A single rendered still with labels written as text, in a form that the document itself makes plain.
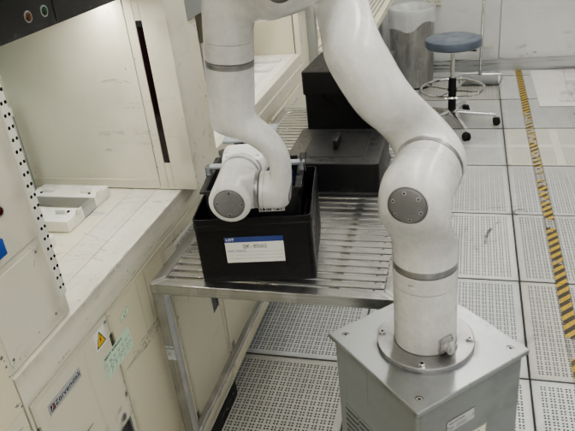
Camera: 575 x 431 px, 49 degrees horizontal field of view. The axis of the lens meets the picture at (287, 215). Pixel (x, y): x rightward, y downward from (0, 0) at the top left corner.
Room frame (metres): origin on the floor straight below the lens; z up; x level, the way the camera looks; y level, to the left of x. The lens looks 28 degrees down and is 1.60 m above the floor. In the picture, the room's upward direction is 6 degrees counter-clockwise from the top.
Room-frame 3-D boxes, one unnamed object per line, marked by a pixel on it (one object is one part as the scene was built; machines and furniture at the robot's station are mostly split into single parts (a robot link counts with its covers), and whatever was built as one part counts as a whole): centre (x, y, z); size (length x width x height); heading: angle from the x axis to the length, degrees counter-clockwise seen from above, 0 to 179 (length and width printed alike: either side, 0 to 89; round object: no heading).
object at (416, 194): (0.97, -0.23, 1.07); 0.19 x 0.12 x 0.24; 153
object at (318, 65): (2.23, -0.28, 0.89); 0.29 x 0.29 x 0.25; 69
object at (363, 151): (1.83, -0.18, 0.83); 0.29 x 0.29 x 0.13; 73
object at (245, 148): (1.31, 0.08, 1.06); 0.11 x 0.10 x 0.07; 172
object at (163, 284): (1.85, -0.13, 0.38); 1.30 x 0.60 x 0.76; 163
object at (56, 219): (1.56, 0.62, 0.89); 0.22 x 0.21 x 0.04; 73
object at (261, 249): (1.41, 0.07, 0.85); 0.28 x 0.28 x 0.17; 82
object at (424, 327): (0.99, -0.24, 0.85); 0.19 x 0.19 x 0.18
